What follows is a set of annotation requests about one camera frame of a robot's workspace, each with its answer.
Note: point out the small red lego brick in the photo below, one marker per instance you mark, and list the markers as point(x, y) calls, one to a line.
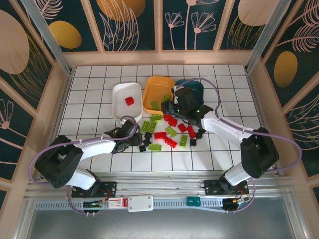
point(172, 122)
point(168, 117)
point(129, 101)
point(182, 128)

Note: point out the small green lego brick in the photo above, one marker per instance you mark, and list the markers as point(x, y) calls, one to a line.
point(165, 97)

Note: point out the long green lego brick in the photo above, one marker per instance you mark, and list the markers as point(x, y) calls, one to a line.
point(155, 147)
point(144, 126)
point(154, 105)
point(151, 127)
point(171, 131)
point(183, 141)
point(155, 117)

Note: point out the teal plastic container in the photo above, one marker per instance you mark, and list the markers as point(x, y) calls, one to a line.
point(197, 88)

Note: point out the orange plastic container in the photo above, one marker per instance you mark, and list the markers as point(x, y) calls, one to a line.
point(155, 89)

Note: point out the long red lego brick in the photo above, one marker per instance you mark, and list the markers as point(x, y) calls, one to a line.
point(171, 142)
point(160, 135)
point(191, 132)

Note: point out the white plastic container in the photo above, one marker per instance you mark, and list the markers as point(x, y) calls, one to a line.
point(122, 94)

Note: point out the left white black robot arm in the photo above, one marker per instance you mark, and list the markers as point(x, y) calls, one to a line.
point(94, 147)

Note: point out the white plastic electronics box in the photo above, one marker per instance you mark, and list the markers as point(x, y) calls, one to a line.
point(140, 203)

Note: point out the red white labelled box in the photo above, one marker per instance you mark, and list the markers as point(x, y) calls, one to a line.
point(117, 203)

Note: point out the black adapter with lights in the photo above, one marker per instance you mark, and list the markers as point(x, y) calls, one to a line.
point(92, 204)

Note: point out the small teal device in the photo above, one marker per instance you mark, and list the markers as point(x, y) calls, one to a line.
point(193, 201)

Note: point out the small adapter with orange plug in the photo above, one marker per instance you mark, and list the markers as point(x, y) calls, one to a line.
point(235, 201)

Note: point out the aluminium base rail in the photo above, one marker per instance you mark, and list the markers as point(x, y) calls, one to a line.
point(162, 185)

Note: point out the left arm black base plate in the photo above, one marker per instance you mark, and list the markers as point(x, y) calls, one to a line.
point(109, 188)

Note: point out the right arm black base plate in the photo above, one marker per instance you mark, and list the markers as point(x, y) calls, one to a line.
point(211, 188)

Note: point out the aluminium frame post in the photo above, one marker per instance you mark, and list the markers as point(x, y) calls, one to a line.
point(52, 42)
point(266, 37)

